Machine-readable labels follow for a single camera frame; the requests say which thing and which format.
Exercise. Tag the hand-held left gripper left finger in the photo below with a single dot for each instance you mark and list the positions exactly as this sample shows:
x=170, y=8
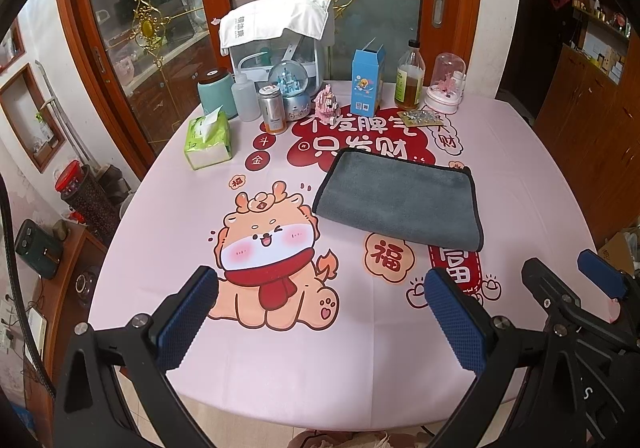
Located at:
x=186, y=325

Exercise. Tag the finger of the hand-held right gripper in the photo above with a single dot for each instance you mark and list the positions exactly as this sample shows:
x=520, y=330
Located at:
x=550, y=290
x=602, y=273

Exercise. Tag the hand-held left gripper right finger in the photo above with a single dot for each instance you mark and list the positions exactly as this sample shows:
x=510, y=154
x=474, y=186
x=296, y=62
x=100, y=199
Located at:
x=454, y=323

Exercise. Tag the grey towel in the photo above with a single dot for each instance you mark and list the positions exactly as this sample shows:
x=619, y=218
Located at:
x=400, y=198

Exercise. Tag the cardboard box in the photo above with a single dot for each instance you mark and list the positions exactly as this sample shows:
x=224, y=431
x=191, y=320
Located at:
x=617, y=252

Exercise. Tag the pink printed tablecloth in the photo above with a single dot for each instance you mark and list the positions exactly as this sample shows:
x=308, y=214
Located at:
x=280, y=368

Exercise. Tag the wooden side cabinet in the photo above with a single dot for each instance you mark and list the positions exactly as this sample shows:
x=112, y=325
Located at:
x=70, y=293

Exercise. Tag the dark jar with red lid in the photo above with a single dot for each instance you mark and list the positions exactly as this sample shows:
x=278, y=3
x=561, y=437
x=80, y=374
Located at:
x=92, y=208

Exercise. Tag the black air fryer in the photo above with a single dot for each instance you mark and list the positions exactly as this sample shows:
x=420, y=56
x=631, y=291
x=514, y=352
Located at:
x=37, y=244

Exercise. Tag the wooden shelf cabinet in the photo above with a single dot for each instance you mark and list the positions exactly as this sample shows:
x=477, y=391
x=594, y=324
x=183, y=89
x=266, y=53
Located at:
x=575, y=102

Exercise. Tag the green tissue pack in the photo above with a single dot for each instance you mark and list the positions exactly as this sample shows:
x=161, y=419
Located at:
x=205, y=143

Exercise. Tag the pill blister pack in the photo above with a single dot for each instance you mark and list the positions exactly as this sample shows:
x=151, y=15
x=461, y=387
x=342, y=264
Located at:
x=422, y=118

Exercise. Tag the glass dome pink ornament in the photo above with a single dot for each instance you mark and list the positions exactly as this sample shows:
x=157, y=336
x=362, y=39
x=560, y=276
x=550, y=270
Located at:
x=445, y=83

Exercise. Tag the silver metal can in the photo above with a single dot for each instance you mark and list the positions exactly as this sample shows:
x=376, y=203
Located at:
x=272, y=110

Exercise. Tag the teal canister with brown lid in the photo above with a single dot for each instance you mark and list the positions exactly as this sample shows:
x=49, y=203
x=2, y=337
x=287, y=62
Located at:
x=215, y=95

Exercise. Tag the white plastic squeeze bottle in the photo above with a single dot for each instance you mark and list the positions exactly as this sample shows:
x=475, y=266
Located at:
x=245, y=100

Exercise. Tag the glass bottle with yellow liquid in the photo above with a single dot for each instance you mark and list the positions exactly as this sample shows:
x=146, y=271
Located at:
x=409, y=82

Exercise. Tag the pink toy figure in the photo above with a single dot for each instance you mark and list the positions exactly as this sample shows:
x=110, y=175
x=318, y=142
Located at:
x=326, y=105

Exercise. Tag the blue carton box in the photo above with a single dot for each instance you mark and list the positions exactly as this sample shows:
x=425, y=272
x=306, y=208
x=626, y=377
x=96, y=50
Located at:
x=366, y=82

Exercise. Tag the castle snow globe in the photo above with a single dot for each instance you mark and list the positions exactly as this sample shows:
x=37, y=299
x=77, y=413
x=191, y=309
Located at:
x=291, y=87

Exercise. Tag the white countertop appliance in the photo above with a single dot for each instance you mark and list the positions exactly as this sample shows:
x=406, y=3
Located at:
x=255, y=63

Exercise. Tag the white cloth cover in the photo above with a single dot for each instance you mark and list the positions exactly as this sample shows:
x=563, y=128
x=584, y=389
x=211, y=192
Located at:
x=275, y=22

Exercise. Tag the wooden wall frame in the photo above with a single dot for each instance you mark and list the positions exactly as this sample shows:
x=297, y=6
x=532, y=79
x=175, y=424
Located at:
x=30, y=117

